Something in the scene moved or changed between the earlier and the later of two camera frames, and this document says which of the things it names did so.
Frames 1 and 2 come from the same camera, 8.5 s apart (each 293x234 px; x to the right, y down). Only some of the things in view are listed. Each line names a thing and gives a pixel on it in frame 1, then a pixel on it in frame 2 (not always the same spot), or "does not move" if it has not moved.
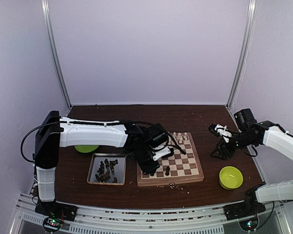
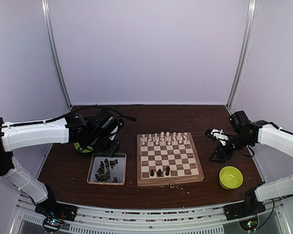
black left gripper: (148, 169) to (112, 150)
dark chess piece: (167, 171) does not move
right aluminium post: (247, 45) does not move
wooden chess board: (175, 167) does not move
